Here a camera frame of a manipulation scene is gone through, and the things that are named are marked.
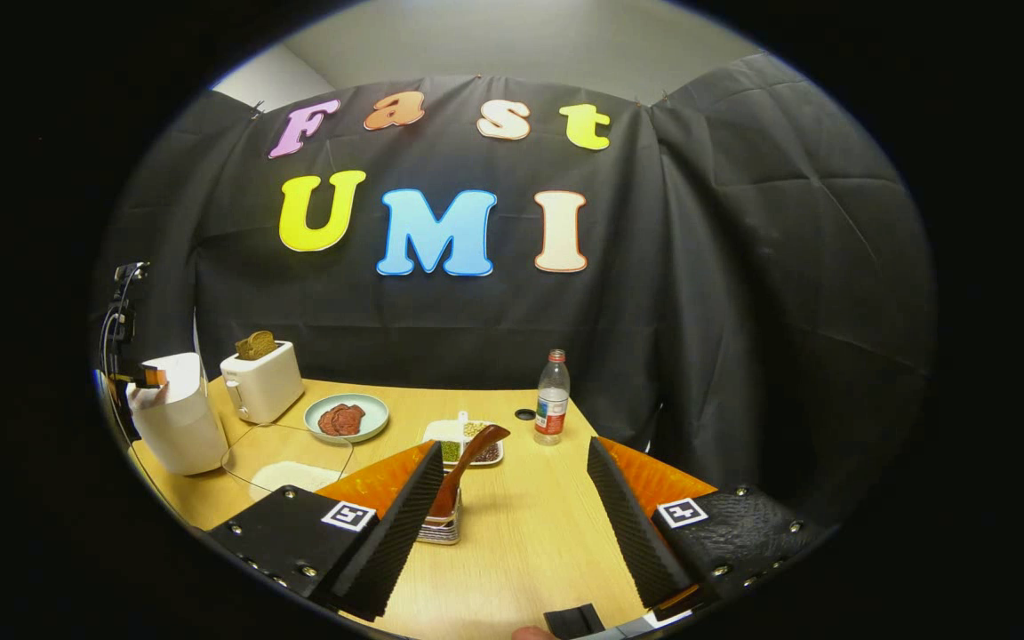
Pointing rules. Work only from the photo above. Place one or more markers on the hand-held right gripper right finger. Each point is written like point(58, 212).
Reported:
point(632, 533)

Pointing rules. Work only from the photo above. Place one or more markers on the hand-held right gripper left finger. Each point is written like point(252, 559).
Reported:
point(388, 542)

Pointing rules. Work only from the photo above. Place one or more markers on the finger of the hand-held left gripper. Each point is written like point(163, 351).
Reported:
point(152, 377)

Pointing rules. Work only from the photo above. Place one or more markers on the striped chopstick holder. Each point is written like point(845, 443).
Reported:
point(441, 531)

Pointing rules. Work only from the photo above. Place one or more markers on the white rice cooker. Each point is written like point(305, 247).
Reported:
point(179, 427)

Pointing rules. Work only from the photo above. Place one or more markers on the brown wooden spoon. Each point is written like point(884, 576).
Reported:
point(459, 471)

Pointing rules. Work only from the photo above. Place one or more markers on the white rice heap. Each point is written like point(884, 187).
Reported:
point(294, 476)

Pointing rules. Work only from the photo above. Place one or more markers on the brown bread slice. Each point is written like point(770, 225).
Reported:
point(256, 345)

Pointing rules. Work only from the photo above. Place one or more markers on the white toaster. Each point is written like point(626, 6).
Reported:
point(263, 387)

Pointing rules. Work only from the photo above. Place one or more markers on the white divided snack tray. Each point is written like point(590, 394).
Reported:
point(476, 453)

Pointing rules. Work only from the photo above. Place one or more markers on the pale green plate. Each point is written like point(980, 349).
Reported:
point(348, 418)

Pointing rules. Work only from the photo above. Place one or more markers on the red meat slice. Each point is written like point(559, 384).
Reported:
point(330, 421)
point(352, 416)

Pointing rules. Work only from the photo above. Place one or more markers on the clear plastic water bottle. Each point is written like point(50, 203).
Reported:
point(552, 400)

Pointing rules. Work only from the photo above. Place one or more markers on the black backdrop cloth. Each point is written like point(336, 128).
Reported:
point(743, 267)

